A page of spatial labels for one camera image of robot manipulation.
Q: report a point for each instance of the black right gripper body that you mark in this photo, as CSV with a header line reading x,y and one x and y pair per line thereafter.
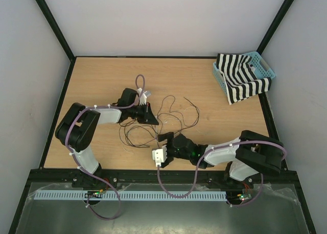
x,y
171,151

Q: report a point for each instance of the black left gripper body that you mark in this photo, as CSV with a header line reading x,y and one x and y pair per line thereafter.
x,y
143,113

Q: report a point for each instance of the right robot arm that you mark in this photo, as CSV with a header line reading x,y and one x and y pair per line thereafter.
x,y
247,155

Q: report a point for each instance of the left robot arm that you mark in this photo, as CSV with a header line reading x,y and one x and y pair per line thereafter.
x,y
78,126

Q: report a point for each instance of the black white striped cloth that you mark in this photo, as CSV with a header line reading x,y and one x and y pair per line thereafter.
x,y
239,78

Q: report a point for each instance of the light blue perforated basket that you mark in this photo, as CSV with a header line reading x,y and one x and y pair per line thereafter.
x,y
261,69

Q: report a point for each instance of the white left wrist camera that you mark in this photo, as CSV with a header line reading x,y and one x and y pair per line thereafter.
x,y
143,95

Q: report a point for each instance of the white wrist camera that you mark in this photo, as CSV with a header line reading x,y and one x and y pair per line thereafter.
x,y
159,156
143,95

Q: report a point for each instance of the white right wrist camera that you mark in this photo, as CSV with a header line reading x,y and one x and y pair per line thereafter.
x,y
159,156

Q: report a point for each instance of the light blue slotted cable duct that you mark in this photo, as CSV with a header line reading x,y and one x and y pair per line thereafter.
x,y
126,196

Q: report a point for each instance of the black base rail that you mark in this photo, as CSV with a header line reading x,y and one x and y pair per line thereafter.
x,y
214,179

